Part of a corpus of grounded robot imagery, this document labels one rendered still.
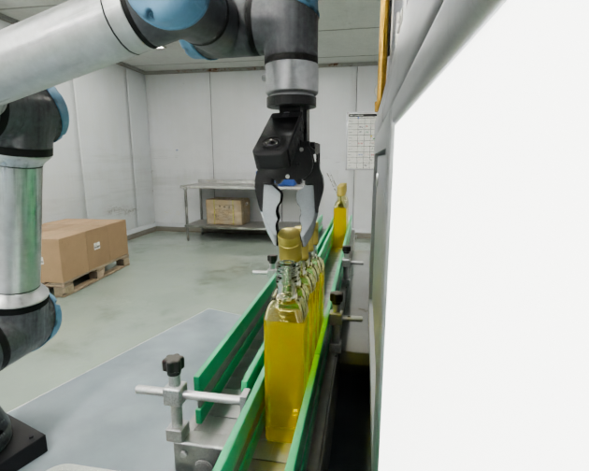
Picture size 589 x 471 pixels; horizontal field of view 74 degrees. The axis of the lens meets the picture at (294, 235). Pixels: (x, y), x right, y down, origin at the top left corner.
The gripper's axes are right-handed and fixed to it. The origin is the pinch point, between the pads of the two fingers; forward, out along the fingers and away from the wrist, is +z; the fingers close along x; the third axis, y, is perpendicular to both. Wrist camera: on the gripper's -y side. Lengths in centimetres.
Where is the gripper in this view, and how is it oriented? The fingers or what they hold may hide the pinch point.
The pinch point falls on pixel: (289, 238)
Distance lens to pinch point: 57.2
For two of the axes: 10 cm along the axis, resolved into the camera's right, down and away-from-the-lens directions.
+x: -9.8, -0.3, 2.0
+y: 2.0, -1.8, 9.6
